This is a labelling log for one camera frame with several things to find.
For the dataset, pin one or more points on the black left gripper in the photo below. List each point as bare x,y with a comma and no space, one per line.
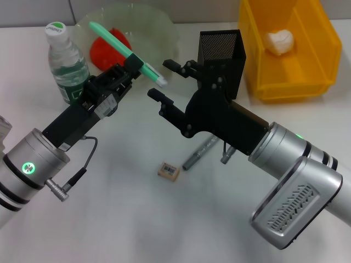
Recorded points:
76,123

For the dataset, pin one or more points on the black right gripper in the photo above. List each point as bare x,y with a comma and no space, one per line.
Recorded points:
216,112

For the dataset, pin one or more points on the orange fruit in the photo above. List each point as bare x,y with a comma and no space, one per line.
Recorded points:
102,56

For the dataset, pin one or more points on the green utility knife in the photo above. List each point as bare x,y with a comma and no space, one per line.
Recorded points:
109,37

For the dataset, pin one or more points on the clear green-label water bottle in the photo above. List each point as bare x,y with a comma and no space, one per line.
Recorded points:
65,65

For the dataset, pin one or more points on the beige barcode eraser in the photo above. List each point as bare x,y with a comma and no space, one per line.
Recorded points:
168,170

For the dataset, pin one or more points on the white paper ball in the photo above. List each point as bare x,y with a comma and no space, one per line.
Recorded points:
279,42

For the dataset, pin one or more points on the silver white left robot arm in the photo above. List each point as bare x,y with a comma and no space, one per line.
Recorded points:
24,170

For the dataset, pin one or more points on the green glass fruit bowl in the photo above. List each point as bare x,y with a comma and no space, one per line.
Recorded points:
156,35

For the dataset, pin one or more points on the black mesh pen holder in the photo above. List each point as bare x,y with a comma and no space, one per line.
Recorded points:
219,46

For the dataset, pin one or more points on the grey marker pen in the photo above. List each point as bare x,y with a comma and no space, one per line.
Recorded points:
192,160

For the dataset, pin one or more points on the yellow plastic bin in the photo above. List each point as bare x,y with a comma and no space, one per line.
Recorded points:
293,74

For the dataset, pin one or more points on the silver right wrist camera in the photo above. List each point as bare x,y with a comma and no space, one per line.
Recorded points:
296,208

